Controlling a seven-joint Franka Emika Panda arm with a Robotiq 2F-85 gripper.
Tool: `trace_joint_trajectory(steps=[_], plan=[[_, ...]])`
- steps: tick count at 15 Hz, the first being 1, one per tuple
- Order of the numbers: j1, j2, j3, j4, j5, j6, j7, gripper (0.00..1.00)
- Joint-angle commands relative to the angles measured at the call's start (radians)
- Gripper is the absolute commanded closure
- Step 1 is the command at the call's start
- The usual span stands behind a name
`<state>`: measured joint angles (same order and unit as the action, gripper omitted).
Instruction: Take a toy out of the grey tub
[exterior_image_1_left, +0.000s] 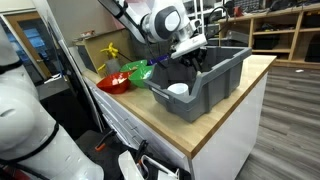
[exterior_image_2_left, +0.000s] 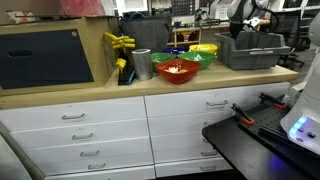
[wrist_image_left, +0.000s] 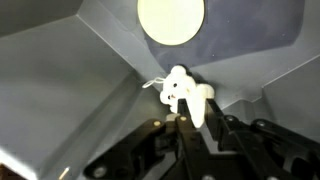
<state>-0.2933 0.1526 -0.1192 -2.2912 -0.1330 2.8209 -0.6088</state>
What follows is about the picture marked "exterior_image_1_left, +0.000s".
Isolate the black storage bin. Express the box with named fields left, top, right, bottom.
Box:
left=253, top=34, right=282, bottom=51

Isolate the red and white small box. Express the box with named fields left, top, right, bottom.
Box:
left=79, top=29, right=97, bottom=38

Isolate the grey storage box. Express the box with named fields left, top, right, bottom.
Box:
left=226, top=29, right=250, bottom=48

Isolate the green bowl nearly empty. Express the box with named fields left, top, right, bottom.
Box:
left=119, top=59, right=149, bottom=74

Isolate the red tool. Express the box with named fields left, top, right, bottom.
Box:
left=233, top=5, right=244, bottom=18

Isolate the large wooden shelving unit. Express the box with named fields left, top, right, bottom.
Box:
left=217, top=3, right=320, bottom=67

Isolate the white drawer cabinet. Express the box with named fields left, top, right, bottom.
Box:
left=83, top=73, right=269, bottom=180

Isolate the white plastic device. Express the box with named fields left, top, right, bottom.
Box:
left=118, top=149, right=181, bottom=180

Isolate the black clamp with orange tip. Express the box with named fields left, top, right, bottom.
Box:
left=134, top=139, right=150, bottom=165
left=94, top=129, right=118, bottom=152

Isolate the grey plastic tub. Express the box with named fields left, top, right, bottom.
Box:
left=143, top=45, right=253, bottom=123

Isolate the blue bowl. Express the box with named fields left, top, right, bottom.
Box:
left=147, top=54, right=172, bottom=66

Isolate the grey fabric bin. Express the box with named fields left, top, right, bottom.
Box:
left=129, top=31, right=158, bottom=62

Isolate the red sheet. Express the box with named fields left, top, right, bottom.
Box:
left=112, top=14, right=127, bottom=30

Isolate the white mug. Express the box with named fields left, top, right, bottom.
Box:
left=166, top=82, right=190, bottom=98

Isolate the red bowl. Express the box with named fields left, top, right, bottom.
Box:
left=96, top=71, right=133, bottom=95

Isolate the black robot table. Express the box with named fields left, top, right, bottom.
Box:
left=74, top=129, right=192, bottom=180

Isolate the metal cylinder cup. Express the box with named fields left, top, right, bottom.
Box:
left=105, top=58, right=122, bottom=76

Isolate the wooden door with window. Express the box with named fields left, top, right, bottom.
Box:
left=5, top=11, right=54, bottom=81

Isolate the cardboard box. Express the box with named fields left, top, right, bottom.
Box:
left=73, top=28, right=134, bottom=78

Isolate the white and pink plush toy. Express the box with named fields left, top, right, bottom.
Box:
left=111, top=73, right=129, bottom=85

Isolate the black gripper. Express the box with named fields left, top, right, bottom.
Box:
left=179, top=49, right=205, bottom=73

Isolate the green bowl with toys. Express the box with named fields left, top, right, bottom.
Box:
left=128, top=65, right=155, bottom=89

